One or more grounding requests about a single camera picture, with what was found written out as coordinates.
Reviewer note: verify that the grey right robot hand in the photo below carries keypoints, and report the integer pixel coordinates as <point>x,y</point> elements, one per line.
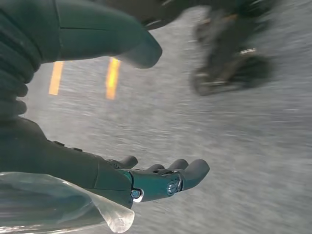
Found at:
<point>72,171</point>

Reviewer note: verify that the dark robot foot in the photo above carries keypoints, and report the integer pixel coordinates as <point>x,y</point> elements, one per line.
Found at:
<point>229,48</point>

